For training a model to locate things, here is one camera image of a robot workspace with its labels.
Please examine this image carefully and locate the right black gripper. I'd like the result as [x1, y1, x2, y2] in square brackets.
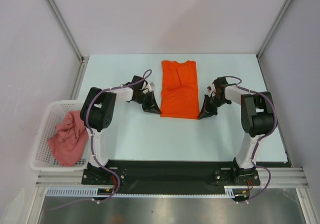
[198, 94, 230, 119]

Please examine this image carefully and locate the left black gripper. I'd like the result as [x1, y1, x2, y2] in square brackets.
[134, 91, 161, 115]

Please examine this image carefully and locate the orange t shirt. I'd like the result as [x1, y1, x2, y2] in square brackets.
[160, 60, 200, 119]

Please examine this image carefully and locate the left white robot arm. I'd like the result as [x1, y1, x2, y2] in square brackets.
[80, 75, 161, 184]

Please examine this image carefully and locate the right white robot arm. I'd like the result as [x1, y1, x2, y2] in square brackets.
[197, 76, 278, 186]

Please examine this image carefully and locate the pink t shirt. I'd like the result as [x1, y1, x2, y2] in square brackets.
[47, 110, 89, 167]

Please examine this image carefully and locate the white plastic basket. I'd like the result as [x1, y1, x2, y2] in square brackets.
[29, 100, 90, 172]

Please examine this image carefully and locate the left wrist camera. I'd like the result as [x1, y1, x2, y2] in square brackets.
[142, 81, 154, 94]

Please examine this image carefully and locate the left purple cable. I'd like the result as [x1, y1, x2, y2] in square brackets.
[48, 69, 153, 211]

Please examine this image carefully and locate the purple cable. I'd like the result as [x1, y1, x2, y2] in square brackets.
[223, 76, 279, 204]
[48, 69, 153, 211]

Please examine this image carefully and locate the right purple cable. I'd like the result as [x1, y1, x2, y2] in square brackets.
[223, 76, 279, 204]

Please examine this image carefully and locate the white cable duct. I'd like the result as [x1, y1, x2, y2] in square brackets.
[45, 186, 249, 199]

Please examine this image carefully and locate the left aluminium frame post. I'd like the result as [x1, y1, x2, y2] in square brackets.
[44, 0, 89, 99]

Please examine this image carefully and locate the aluminium frame post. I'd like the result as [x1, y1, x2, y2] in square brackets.
[256, 0, 294, 61]
[44, 0, 89, 99]

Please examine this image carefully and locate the aluminium frame rail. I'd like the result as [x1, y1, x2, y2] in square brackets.
[35, 168, 309, 188]

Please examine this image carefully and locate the right aluminium frame post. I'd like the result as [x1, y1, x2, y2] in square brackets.
[256, 0, 294, 61]

